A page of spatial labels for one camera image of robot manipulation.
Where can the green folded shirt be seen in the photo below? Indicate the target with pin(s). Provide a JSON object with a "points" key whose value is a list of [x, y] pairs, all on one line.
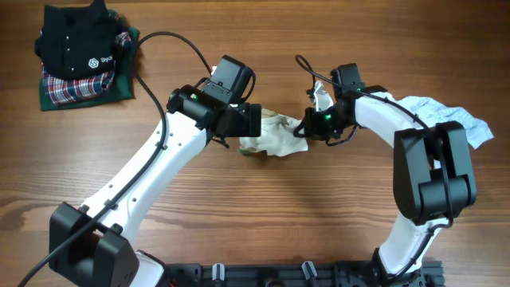
{"points": [[111, 86]]}

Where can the light blue patterned shirt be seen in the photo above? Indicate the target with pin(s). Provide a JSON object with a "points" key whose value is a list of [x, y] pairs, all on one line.
{"points": [[432, 112]]}

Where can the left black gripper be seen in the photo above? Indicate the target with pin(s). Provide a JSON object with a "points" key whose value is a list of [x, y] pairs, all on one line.
{"points": [[249, 120]]}

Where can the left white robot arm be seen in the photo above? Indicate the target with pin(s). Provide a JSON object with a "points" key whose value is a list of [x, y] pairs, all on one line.
{"points": [[92, 245]]}

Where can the red plaid folded shirt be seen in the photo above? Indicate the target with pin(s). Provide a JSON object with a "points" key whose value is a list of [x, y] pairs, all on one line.
{"points": [[85, 55]]}

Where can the beige and tan shirt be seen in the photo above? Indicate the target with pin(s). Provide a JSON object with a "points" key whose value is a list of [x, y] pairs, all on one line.
{"points": [[276, 136]]}

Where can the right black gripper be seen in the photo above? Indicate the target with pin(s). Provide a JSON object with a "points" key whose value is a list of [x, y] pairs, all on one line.
{"points": [[311, 128]]}

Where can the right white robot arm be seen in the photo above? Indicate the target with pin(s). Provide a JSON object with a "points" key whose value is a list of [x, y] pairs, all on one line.
{"points": [[433, 180]]}

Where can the black folded polo shirt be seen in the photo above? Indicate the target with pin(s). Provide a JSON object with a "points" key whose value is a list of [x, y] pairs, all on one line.
{"points": [[78, 42]]}

